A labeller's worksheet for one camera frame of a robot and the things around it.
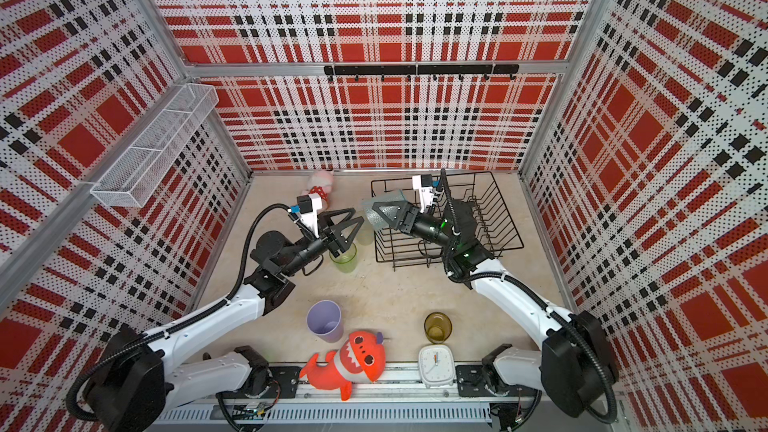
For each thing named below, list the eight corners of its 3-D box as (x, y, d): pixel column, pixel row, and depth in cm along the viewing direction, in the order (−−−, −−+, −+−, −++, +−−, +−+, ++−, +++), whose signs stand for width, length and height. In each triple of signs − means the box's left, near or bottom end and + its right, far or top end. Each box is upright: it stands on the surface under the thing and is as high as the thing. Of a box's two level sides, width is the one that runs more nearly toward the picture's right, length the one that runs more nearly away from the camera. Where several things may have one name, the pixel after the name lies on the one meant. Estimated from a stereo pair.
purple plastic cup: (315, 343, 81) (303, 329, 72) (320, 316, 86) (309, 300, 77) (341, 343, 81) (333, 329, 72) (344, 316, 86) (337, 300, 77)
